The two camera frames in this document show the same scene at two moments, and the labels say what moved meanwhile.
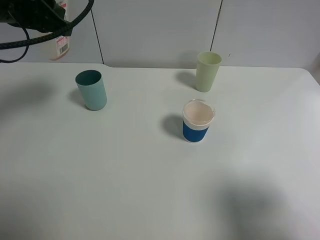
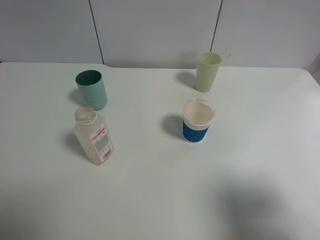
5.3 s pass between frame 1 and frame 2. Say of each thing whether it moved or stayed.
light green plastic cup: stayed
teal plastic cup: stayed
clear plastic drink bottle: moved
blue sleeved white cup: stayed
